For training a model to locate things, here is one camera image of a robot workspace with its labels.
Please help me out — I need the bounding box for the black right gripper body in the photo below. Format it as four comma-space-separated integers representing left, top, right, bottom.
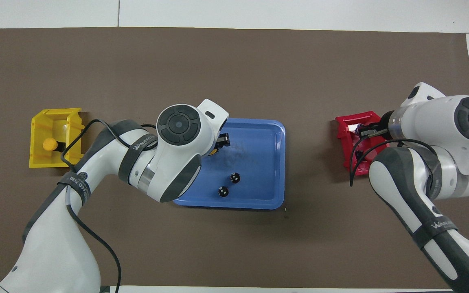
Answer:
378, 111, 393, 141

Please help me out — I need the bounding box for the red plastic bin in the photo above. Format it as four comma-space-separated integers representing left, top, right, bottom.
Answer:
335, 111, 392, 176

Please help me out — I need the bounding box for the yellow plastic bin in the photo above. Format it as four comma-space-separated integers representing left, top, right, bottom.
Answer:
29, 107, 85, 168

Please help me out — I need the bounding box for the brown paper mat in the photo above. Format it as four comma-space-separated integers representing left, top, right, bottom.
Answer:
0, 28, 469, 289

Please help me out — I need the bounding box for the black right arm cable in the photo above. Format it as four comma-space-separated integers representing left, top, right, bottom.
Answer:
348, 124, 447, 192

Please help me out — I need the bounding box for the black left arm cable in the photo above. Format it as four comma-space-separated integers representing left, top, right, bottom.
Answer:
60, 119, 158, 293

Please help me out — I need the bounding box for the blue plastic tray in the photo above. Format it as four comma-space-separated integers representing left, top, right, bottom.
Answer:
173, 118, 286, 210

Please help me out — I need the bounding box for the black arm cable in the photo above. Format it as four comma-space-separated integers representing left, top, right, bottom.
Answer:
348, 124, 447, 192
60, 119, 158, 293

